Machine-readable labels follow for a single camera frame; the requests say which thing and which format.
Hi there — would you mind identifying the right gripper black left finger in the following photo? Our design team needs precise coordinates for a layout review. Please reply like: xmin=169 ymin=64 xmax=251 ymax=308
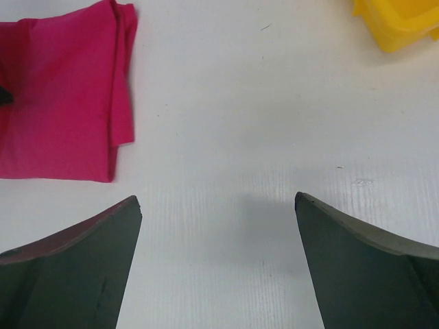
xmin=1 ymin=195 xmax=142 ymax=328

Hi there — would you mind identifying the yellow plastic tray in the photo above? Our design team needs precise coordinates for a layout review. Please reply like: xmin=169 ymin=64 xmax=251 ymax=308
xmin=353 ymin=0 xmax=438 ymax=53

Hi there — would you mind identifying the pink t shirt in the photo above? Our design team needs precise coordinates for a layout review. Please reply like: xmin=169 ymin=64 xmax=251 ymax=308
xmin=1 ymin=1 xmax=138 ymax=183

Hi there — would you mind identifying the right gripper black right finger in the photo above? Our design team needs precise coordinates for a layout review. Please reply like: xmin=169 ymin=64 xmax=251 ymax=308
xmin=295 ymin=192 xmax=438 ymax=328

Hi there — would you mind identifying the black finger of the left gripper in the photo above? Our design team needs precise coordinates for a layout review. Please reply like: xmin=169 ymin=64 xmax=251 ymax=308
xmin=0 ymin=86 xmax=14 ymax=106

